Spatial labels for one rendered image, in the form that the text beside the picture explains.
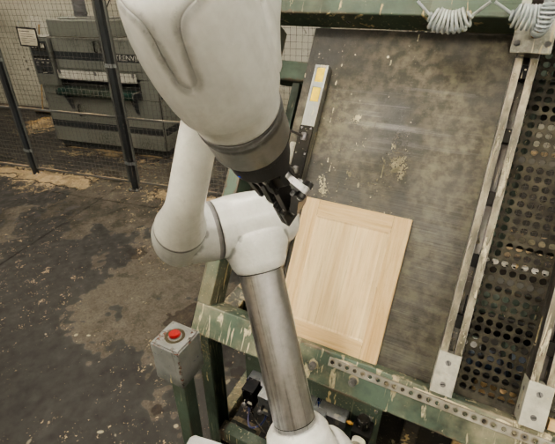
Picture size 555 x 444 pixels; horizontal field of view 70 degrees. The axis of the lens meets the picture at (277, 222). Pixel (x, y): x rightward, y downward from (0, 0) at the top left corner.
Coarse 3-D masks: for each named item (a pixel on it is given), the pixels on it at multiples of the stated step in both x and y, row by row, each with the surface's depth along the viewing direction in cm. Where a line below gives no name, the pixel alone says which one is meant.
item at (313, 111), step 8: (328, 72) 140; (312, 80) 141; (328, 80) 142; (312, 88) 141; (320, 96) 140; (312, 104) 141; (320, 104) 140; (304, 112) 142; (312, 112) 140; (320, 112) 142; (304, 120) 141; (312, 120) 140; (312, 136) 140; (312, 144) 142; (304, 168) 141; (304, 176) 142; (288, 248) 145
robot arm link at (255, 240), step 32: (224, 224) 81; (256, 224) 83; (224, 256) 85; (256, 256) 84; (256, 288) 86; (256, 320) 88; (288, 320) 89; (288, 352) 88; (288, 384) 88; (288, 416) 89; (320, 416) 95
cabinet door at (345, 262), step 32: (320, 224) 139; (352, 224) 135; (384, 224) 131; (320, 256) 139; (352, 256) 134; (384, 256) 130; (288, 288) 142; (320, 288) 138; (352, 288) 134; (384, 288) 129; (320, 320) 138; (352, 320) 133; (384, 320) 129; (352, 352) 132
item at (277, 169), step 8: (288, 144) 46; (288, 152) 46; (280, 160) 44; (288, 160) 46; (264, 168) 43; (272, 168) 44; (280, 168) 45; (288, 168) 47; (240, 176) 46; (248, 176) 45; (256, 176) 45; (264, 176) 45; (272, 176) 45; (280, 176) 47; (280, 184) 49; (288, 184) 48
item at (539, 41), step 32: (544, 0) 98; (544, 32) 102; (512, 96) 114; (512, 128) 114; (512, 160) 113; (480, 192) 117; (480, 224) 115; (480, 256) 114; (448, 320) 117; (448, 352) 116; (448, 384) 116
